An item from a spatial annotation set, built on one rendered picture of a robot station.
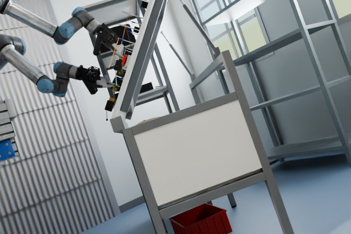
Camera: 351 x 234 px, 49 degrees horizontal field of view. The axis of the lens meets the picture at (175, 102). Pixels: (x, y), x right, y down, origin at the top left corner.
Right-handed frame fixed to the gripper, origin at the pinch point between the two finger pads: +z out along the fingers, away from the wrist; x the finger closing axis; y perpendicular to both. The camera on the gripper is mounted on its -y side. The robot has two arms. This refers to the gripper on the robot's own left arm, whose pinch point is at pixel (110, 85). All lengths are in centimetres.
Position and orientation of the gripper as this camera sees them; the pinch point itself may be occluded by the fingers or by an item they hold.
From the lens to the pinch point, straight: 213.1
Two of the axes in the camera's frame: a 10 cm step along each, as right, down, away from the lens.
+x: 3.8, -5.8, 7.2
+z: 9.2, 2.7, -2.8
